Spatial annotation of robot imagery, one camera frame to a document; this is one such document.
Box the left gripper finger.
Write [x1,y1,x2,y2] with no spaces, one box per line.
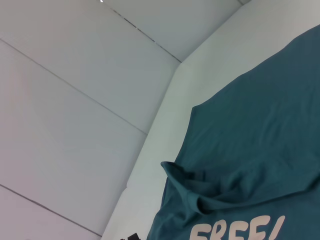
[120,232,140,240]

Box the teal blue t-shirt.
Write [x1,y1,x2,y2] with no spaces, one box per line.
[147,24,320,240]

